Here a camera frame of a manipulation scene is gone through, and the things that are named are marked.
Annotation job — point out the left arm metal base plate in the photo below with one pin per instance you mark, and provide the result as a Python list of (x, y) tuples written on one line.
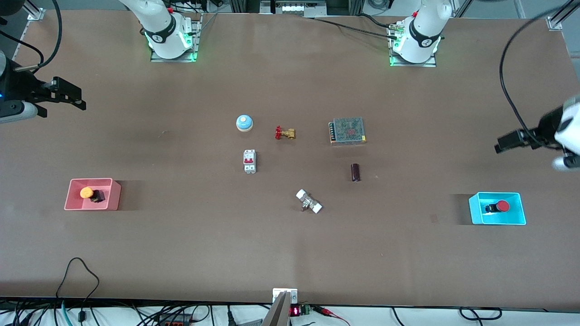
[(430, 63)]

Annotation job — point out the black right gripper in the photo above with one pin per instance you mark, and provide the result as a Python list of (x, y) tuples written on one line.
[(21, 86)]

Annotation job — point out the blue round bell button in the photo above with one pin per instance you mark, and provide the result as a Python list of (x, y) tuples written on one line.
[(244, 123)]

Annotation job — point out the grey camera mount bar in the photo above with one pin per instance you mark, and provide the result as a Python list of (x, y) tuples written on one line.
[(278, 312)]

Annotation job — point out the red clip lead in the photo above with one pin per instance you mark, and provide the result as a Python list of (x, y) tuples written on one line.
[(328, 312)]

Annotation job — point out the red push button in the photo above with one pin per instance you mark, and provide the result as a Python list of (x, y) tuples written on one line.
[(502, 206)]

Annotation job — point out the cyan plastic bin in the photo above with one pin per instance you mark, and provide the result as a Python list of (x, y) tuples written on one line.
[(478, 216)]

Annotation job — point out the silver corner bracket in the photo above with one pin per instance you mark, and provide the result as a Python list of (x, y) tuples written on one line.
[(555, 23), (36, 14)]

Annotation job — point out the pink plastic bin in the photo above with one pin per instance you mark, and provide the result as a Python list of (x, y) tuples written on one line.
[(111, 199)]

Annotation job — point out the white-capped metal fitting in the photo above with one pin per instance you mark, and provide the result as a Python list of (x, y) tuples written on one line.
[(308, 202)]

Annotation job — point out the red LED display module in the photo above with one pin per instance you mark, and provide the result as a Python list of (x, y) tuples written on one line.
[(295, 311)]

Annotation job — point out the metal mesh power supply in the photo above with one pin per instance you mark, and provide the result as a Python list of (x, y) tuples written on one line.
[(348, 131)]

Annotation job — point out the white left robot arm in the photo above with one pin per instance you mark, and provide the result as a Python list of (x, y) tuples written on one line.
[(423, 27)]

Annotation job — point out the yellow push button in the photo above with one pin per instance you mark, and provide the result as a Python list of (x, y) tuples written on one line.
[(86, 193)]

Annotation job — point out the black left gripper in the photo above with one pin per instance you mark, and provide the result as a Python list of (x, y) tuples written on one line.
[(545, 127)]

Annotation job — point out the white circuit breaker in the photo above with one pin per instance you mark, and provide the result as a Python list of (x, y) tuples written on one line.
[(249, 160)]

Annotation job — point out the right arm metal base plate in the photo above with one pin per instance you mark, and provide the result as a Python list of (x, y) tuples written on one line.
[(197, 43)]

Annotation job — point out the dark brown capacitor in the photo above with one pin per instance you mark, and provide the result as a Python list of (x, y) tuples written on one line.
[(355, 172)]

